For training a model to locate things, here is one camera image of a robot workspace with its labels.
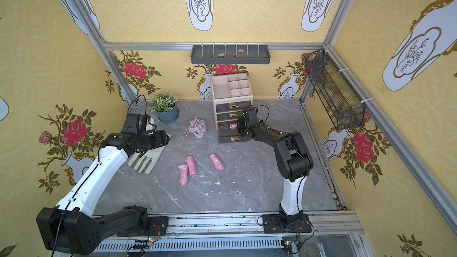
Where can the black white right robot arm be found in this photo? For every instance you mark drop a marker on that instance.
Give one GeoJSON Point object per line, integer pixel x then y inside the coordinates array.
{"type": "Point", "coordinates": [293, 159]}

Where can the black wire mesh basket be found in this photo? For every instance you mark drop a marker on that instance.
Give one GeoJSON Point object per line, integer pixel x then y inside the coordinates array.
{"type": "Point", "coordinates": [339, 99]}

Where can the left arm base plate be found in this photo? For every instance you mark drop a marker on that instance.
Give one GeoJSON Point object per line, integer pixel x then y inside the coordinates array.
{"type": "Point", "coordinates": [156, 227]}

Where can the beige three-drawer organizer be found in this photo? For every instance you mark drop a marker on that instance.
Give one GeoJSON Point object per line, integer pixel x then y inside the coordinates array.
{"type": "Point", "coordinates": [230, 88]}

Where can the white green work glove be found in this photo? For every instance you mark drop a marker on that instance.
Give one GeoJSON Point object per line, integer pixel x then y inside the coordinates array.
{"type": "Point", "coordinates": [144, 164]}

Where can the green plant in blue pot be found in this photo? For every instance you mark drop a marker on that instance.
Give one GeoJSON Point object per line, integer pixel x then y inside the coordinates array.
{"type": "Point", "coordinates": [164, 104]}

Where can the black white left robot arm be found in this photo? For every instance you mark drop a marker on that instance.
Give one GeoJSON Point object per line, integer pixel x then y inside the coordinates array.
{"type": "Point", "coordinates": [70, 227]}

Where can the purple flowers in white pot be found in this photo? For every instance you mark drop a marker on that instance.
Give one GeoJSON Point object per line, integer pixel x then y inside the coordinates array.
{"type": "Point", "coordinates": [198, 127]}

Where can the gray wall shelf tray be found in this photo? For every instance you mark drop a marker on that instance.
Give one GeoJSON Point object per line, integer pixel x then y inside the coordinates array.
{"type": "Point", "coordinates": [230, 54]}

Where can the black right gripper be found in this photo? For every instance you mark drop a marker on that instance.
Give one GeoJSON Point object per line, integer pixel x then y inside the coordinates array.
{"type": "Point", "coordinates": [244, 126]}

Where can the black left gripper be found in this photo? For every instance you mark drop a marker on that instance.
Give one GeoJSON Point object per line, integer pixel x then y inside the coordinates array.
{"type": "Point", "coordinates": [159, 139]}

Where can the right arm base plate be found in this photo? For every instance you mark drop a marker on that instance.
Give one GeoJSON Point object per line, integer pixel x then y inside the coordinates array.
{"type": "Point", "coordinates": [280, 223]}

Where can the aluminum front rail frame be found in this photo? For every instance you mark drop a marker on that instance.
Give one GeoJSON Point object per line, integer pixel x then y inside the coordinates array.
{"type": "Point", "coordinates": [243, 231]}

